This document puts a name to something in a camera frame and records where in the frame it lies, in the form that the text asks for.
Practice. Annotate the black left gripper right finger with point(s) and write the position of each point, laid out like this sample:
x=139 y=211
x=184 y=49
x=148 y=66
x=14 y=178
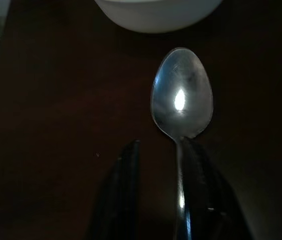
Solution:
x=205 y=195

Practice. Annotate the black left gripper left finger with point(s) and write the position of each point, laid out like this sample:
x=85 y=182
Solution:
x=120 y=195

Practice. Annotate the silver metal spoon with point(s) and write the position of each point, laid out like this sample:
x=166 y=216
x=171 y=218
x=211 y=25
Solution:
x=180 y=100

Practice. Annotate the white bowl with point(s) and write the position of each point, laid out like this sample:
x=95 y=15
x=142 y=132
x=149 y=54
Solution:
x=155 y=15

